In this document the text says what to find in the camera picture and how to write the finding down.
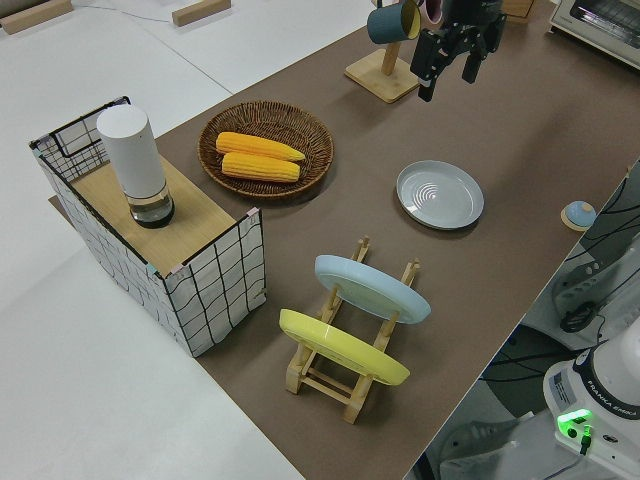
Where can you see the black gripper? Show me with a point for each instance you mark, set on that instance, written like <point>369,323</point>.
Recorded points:
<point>475,20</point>

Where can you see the gray plate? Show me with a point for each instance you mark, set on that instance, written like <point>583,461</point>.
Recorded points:
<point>440,195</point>

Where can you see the white Franka arm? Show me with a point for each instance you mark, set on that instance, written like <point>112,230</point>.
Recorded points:
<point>615,380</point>

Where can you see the light blue plate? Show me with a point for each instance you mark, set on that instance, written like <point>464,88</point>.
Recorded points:
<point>370,287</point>

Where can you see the yellow plate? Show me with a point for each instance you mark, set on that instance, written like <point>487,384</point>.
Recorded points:
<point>340,345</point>

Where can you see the wooden plate rack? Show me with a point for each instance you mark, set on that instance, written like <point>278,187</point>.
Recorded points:
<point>325,387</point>

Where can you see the pink mug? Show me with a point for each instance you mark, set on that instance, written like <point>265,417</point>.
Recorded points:
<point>432,10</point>

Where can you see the wooden mug tree stand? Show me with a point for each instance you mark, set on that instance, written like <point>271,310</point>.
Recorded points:
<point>385,80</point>

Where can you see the teal mug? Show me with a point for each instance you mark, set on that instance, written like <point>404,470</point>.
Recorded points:
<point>387,22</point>

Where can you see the white toaster oven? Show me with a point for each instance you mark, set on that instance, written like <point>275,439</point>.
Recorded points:
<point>600,30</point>

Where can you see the blue call bell wooden base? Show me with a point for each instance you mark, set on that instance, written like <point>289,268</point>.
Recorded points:
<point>579,212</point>

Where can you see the brown wicker basket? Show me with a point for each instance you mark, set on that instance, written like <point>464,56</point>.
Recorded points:
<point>260,120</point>

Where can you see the yellow corn cob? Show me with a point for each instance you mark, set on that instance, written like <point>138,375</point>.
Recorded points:
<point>260,167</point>
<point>250,144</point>

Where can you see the brown table mat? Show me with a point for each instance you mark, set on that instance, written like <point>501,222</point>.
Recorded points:
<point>475,280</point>

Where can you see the short wooden block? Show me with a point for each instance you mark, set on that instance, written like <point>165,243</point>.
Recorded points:
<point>200,12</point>

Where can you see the white cylinder with glass base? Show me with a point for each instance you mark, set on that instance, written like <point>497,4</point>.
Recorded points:
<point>132,155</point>

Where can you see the long wooden block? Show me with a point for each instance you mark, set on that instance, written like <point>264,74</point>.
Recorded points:
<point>30,15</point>

